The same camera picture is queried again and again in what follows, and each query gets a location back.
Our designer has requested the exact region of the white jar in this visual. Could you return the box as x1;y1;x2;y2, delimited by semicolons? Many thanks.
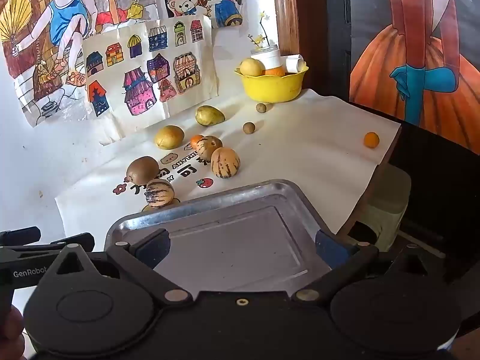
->
250;46;281;71

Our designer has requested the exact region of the person's left hand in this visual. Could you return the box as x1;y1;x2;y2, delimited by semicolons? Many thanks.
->
0;304;25;360

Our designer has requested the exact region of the brown kiwi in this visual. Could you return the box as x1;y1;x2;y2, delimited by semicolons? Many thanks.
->
126;156;160;184

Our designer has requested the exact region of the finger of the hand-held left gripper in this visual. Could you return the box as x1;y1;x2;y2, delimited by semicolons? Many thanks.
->
0;232;95;260
0;226;41;247

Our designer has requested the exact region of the metal tray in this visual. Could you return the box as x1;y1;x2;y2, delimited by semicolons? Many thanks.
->
105;179;340;294

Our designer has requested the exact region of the boy with fan drawing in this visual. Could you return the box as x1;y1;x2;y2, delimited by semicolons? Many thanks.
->
0;0;160;128

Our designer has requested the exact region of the yellow plastic bowl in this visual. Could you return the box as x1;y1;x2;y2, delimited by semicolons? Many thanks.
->
235;65;309;103

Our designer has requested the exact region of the wooden frame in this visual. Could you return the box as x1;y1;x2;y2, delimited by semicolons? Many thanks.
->
271;0;325;91

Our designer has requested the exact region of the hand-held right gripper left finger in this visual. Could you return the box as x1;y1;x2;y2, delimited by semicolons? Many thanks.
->
37;228;194;304

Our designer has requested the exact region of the small yellow pear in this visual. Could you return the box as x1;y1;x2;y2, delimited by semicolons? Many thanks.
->
195;105;226;127

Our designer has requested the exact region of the large yellow pear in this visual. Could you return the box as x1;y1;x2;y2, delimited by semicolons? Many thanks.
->
154;125;185;151

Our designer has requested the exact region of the yellow flower sprig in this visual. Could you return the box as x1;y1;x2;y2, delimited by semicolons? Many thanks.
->
247;11;271;50

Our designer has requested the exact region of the white paper roll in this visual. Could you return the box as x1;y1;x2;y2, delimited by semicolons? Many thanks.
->
285;54;307;73

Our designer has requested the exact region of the striped pepino melon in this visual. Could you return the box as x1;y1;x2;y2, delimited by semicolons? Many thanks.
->
210;147;241;179
145;179;176;207
196;136;223;161

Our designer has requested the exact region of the orange dress girl poster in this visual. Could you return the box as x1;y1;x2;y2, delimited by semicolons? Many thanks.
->
349;0;480;147

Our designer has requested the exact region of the black poster frame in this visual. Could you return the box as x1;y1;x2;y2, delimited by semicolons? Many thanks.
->
324;0;353;103

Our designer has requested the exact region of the colourful houses drawing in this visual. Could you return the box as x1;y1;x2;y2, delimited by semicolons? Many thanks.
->
82;15;220;137

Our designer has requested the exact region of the beige stool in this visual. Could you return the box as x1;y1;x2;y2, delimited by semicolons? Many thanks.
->
369;165;412;241

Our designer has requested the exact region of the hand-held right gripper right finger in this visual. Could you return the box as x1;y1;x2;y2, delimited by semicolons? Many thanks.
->
292;229;445;304

